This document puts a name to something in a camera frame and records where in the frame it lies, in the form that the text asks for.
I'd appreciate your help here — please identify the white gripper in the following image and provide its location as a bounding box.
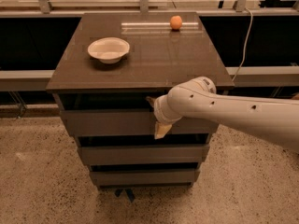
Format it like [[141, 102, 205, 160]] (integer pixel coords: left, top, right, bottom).
[[146, 95, 182, 139]]

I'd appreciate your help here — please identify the grey top drawer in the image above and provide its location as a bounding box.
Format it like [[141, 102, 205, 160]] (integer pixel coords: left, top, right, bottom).
[[61, 109, 218, 137]]

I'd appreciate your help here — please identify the grey drawer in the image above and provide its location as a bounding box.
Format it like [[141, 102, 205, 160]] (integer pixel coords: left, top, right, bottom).
[[78, 145, 209, 165], [61, 109, 218, 137], [90, 169, 199, 186]]

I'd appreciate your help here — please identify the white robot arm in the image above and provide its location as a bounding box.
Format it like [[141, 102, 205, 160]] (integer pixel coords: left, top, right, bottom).
[[147, 77, 299, 153]]

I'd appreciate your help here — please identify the grey drawer cabinet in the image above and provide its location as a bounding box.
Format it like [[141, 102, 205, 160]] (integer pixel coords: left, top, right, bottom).
[[46, 11, 235, 191]]

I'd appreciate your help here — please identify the grey middle drawer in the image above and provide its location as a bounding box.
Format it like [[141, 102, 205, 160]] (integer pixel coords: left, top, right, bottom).
[[78, 145, 209, 165]]

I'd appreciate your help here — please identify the grey bottom drawer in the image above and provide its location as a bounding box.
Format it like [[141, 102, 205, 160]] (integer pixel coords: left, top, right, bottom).
[[90, 169, 199, 186]]

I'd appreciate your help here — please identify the white bowl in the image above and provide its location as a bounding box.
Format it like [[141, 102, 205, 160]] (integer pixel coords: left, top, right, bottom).
[[88, 37, 130, 64]]

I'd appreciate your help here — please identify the blue tape cross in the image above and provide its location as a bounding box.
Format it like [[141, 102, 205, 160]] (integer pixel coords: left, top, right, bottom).
[[114, 189, 135, 203]]

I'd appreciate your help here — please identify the orange fruit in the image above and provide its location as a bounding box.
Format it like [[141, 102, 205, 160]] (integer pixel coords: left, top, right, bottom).
[[170, 16, 182, 31]]

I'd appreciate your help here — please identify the metal window railing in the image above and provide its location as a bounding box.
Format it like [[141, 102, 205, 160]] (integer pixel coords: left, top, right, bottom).
[[0, 0, 299, 19]]

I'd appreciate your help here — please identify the white cable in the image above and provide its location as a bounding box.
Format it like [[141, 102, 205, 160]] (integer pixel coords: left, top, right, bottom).
[[231, 7, 254, 82]]

